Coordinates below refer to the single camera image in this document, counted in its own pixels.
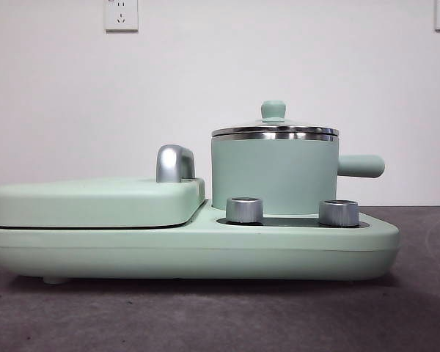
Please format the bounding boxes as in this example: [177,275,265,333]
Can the silver griddle cover handle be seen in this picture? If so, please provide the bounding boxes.
[155,144,196,183]

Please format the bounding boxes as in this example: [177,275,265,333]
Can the glass lid with green knob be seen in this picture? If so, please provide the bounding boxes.
[210,99,341,142]

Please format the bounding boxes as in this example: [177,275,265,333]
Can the green breakfast machine base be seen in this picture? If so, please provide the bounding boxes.
[0,199,401,285]

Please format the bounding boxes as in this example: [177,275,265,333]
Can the green pot with side handle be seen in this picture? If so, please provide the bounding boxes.
[210,134,386,216]

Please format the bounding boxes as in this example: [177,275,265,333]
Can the silver control knob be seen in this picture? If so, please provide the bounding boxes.
[318,199,360,227]
[225,197,264,224]

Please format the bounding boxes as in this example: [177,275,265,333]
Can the green griddle cover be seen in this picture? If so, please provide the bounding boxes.
[0,177,206,229]

